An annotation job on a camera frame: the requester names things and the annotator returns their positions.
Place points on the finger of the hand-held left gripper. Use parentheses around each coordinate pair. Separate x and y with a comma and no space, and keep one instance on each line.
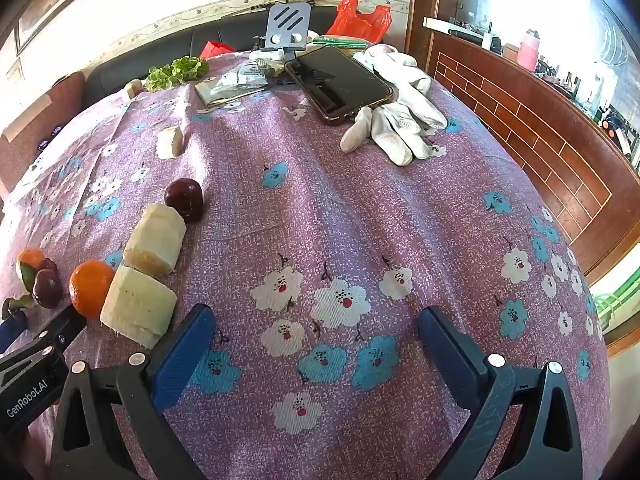
(10,330)
(60,332)

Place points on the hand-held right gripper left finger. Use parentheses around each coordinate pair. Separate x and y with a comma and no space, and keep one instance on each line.
(182,360)

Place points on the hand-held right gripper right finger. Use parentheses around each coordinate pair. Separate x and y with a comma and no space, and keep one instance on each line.
(450,360)

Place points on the orange tangerine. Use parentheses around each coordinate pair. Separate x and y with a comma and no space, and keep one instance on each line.
(90,287)

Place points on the large peeled sugarcane piece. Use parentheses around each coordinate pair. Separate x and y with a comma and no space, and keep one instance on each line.
(155,240)
(137,307)

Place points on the green-orange tangerine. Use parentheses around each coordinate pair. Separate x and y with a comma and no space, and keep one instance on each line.
(29,262)

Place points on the green plastic rack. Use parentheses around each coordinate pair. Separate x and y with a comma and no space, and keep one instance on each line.
(617,297)

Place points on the purple floral tablecloth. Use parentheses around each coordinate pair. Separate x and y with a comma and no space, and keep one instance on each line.
(350,210)

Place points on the brown padded chair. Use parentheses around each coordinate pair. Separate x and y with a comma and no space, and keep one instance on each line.
(45,125)

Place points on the medium peeled sugarcane piece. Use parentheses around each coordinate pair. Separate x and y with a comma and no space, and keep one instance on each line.
(170,141)

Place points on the brick-patterned wooden counter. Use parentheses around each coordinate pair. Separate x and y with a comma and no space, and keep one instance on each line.
(525,125)

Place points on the small peeled sugarcane piece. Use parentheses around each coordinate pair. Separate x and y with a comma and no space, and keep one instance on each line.
(134,88)

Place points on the beige notebook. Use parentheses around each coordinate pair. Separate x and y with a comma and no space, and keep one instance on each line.
(207,94)

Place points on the black sofa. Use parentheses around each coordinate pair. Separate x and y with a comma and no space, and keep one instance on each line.
(125,70)

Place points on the green lettuce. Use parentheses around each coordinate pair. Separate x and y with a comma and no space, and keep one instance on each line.
(175,72)

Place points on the clear plastic packet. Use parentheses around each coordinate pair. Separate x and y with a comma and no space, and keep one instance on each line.
(240,80)

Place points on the black smartphone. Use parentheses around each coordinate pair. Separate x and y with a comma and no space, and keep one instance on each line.
(340,82)

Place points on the red paper bag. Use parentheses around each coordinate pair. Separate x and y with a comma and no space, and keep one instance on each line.
(215,49)

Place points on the white plastic case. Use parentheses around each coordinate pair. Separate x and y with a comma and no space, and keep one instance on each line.
(265,55)

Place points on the pink bottle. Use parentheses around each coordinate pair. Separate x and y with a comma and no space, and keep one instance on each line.
(528,52)

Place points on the green striped packet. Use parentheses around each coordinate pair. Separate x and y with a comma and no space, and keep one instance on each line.
(345,40)

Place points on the red plastic bag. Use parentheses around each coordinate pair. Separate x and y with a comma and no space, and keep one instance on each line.
(357,22)

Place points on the grey phone stand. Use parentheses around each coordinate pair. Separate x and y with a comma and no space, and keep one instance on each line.
(287,20)

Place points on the small wall plaque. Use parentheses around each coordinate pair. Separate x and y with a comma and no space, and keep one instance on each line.
(15,70)

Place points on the framed wall picture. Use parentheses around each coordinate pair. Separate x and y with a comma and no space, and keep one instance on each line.
(30,20)

